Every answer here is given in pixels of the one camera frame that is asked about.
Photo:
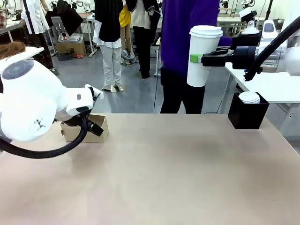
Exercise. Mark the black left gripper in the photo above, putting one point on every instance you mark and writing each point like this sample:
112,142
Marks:
70,122

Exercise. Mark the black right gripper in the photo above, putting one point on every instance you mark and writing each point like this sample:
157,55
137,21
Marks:
245,54

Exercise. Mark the tall white lidded paper cup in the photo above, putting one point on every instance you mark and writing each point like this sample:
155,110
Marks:
201,39

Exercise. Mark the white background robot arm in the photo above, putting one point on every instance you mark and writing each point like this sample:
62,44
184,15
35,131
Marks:
248,2

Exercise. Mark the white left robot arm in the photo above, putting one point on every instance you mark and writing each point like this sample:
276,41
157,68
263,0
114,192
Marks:
28,105

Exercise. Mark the person's left forearm purple sleeve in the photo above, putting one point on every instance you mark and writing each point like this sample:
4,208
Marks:
225,41

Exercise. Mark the brown cardboard drink carrier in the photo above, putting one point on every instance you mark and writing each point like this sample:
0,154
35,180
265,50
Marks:
70,135

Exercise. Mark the white cup lids stack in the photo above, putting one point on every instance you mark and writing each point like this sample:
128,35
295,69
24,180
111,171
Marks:
249,97

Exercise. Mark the white background desk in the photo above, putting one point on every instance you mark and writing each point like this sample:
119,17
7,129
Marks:
230,20

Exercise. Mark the person in purple hoodie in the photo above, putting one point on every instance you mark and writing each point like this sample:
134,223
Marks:
178,47

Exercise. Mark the large white work table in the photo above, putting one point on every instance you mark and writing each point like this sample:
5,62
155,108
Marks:
276,90

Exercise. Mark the black square holder box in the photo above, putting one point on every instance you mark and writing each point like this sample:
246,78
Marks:
246,117

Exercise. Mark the black tripod pole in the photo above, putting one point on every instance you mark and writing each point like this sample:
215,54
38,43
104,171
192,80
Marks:
270,7

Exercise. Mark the small red object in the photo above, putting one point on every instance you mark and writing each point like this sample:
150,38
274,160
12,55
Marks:
79,56

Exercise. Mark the bystander in beige-black jacket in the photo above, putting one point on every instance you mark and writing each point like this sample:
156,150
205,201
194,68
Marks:
143,35

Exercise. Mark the small black floor crate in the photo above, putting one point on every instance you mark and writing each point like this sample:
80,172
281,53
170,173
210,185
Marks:
64,57

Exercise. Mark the large brown cardboard box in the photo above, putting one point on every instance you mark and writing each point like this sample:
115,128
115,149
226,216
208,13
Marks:
70,48

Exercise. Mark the grey plastic bin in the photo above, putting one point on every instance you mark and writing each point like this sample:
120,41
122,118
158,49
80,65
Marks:
72,37

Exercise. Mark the white side table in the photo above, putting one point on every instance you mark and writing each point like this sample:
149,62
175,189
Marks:
32,52

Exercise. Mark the bystander in yellow top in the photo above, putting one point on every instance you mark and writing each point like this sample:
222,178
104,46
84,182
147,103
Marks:
125,18

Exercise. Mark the bystander in black-white top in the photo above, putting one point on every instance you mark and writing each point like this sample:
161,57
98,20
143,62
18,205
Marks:
110,28

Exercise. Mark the black hanging cloth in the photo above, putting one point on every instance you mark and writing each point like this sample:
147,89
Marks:
68,18

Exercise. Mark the brown furry bundle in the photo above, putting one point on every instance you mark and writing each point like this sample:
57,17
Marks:
11,49

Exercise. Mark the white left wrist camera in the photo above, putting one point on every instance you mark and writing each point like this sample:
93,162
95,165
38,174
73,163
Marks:
97,95

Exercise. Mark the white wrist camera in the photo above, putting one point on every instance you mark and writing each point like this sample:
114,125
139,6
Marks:
247,14
97,95

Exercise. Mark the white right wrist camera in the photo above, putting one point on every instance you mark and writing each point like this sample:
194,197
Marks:
247,14

